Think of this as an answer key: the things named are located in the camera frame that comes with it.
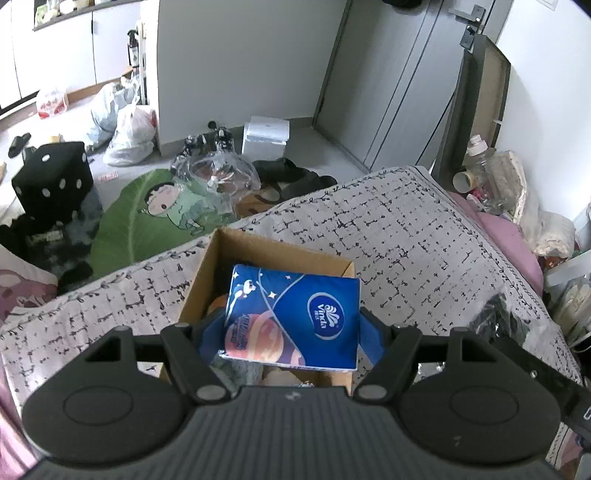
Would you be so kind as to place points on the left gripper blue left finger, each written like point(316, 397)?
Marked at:
point(189, 351)

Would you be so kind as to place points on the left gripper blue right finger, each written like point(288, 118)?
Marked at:
point(392, 351)

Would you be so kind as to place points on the blue tissue pack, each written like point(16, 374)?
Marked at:
point(293, 320)

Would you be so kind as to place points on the blue denim plush pouch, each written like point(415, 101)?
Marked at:
point(235, 374)

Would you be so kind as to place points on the grey pink plush toy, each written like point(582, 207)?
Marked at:
point(279, 377)

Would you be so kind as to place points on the hamburger plush toy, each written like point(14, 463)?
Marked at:
point(218, 305)

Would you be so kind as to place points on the dark packaged soft item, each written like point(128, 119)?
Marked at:
point(496, 321)

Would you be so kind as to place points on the brown cardboard box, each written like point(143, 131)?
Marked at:
point(228, 248)

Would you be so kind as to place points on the white desk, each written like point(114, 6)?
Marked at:
point(568, 285)

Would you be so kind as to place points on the patterned white bed sheet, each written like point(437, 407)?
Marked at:
point(439, 403)

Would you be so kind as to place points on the crumpled white plastic bags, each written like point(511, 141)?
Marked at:
point(547, 234)

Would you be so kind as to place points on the green cartoon leaf mat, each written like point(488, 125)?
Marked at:
point(152, 214)

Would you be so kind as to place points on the pink pillow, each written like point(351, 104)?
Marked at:
point(508, 239)

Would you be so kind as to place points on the clear crumpled plastic bag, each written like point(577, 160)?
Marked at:
point(222, 177)

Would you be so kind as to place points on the black clothes on floor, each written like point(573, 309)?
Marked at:
point(283, 180)

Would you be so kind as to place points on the paper cup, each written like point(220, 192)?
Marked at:
point(465, 181)

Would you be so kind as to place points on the clear plastic bottle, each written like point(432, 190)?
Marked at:
point(478, 163)

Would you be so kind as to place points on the black dice cushion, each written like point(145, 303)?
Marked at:
point(53, 182)

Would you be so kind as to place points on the white box on floor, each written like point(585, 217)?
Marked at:
point(265, 138)

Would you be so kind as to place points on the red white plastic bag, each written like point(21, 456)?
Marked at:
point(51, 102)

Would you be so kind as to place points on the black spray bottle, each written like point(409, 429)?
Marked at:
point(133, 48)

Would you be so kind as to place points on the black camera gear on floor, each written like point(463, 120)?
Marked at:
point(217, 138)

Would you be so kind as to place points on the brown board against wall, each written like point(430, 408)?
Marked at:
point(477, 107)

